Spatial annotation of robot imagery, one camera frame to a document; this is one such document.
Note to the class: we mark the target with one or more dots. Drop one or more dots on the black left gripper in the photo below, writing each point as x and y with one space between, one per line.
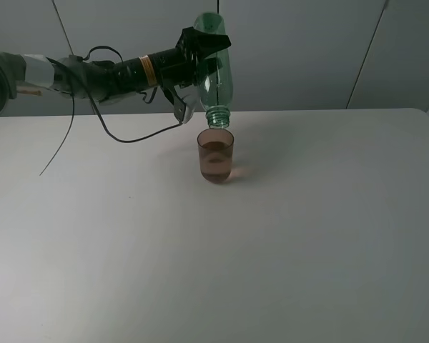
186 63

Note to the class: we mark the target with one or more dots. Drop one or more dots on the green transparent plastic bottle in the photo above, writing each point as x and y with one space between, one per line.
214 76

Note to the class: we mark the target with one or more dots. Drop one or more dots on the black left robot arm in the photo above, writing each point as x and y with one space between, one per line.
107 81

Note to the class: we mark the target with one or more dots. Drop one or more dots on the pink translucent plastic cup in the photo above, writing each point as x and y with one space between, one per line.
215 149

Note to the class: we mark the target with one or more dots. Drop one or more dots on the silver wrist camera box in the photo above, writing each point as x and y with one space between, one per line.
184 108

